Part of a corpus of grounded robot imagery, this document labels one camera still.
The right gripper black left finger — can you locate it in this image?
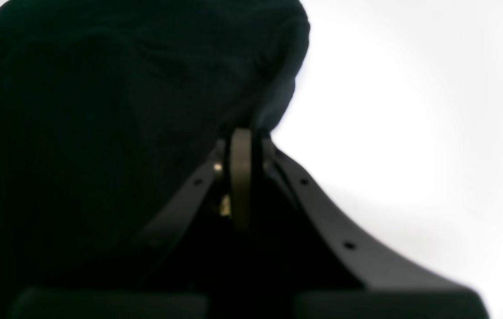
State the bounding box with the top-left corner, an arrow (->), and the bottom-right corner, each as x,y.
10,128 -> 252,319

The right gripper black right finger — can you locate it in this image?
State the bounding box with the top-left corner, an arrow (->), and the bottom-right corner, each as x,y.
252,135 -> 489,319

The black T-shirt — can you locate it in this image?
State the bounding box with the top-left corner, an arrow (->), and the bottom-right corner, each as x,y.
0,0 -> 310,319

